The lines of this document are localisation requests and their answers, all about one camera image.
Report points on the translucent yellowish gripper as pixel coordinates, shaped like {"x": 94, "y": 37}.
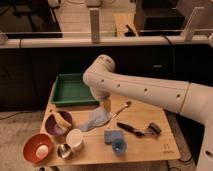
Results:
{"x": 106, "y": 104}

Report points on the yellow banana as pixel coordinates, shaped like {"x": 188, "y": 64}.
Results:
{"x": 61, "y": 121}

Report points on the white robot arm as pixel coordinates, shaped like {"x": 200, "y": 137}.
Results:
{"x": 191, "y": 100}

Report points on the blue plastic cup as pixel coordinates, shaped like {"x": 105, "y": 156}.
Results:
{"x": 119, "y": 146}

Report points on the white paper cup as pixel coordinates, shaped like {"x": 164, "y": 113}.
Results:
{"x": 75, "y": 139}

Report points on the small steel cup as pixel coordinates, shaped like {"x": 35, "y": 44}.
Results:
{"x": 64, "y": 151}

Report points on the light blue cloth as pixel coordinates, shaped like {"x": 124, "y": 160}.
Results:
{"x": 97, "y": 118}

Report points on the metal spoon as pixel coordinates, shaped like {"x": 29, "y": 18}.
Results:
{"x": 127, "y": 104}

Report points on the wooden board table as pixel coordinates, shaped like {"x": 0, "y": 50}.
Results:
{"x": 139, "y": 149}

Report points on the blue sponge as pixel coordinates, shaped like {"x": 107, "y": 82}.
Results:
{"x": 111, "y": 135}

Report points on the green plastic tray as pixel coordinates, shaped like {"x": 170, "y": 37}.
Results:
{"x": 70, "y": 90}

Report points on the purple bowl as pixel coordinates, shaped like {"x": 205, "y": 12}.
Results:
{"x": 53, "y": 128}

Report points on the black tool on shelf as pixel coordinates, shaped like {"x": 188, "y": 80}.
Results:
{"x": 129, "y": 32}

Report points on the white egg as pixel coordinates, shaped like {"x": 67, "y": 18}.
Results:
{"x": 42, "y": 151}

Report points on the orange bowl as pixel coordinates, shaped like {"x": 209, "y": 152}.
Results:
{"x": 30, "y": 147}

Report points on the black box on shelf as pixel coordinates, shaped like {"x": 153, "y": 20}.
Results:
{"x": 157, "y": 15}

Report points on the grey metal post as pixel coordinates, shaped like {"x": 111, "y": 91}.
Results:
{"x": 95, "y": 25}
{"x": 192, "y": 23}

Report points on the right grey metal post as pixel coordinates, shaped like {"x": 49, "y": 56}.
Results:
{"x": 192, "y": 23}

